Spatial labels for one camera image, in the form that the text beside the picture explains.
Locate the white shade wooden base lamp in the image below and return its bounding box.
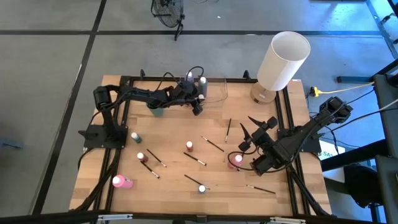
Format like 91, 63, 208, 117
250, 30, 312, 105

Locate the white labelled box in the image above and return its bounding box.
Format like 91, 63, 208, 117
317, 139, 346, 161

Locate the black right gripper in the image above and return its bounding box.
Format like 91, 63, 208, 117
238, 115, 279, 152

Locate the black handled paint brush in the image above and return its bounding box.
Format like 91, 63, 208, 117
139, 161, 161, 179
201, 136, 225, 152
183, 174, 211, 190
183, 151, 208, 167
224, 118, 233, 143
246, 184, 277, 195
146, 149, 167, 168

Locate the large pink paint bottle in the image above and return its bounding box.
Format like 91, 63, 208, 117
111, 174, 134, 190

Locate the clear plastic bin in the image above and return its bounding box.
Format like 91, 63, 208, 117
180, 75, 229, 108

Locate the large slate grey paint bottle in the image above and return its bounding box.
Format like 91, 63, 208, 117
198, 76, 208, 98

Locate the yellow extension cord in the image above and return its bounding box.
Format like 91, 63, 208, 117
312, 81, 376, 97

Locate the black floor fan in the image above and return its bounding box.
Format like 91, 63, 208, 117
150, 0, 186, 42

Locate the dark desk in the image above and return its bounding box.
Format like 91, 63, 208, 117
320, 58, 398, 224

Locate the silver metal frame bracket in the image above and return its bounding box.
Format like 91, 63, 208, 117
269, 217, 307, 224
98, 213, 134, 222

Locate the teal green plastic cup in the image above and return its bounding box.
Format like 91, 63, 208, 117
149, 106, 165, 118

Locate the small teal paint bottle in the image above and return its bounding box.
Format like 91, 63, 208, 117
130, 131, 144, 144

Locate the grey office chair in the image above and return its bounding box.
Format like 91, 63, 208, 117
381, 12, 398, 44

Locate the black chair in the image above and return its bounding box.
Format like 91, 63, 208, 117
323, 163, 385, 209

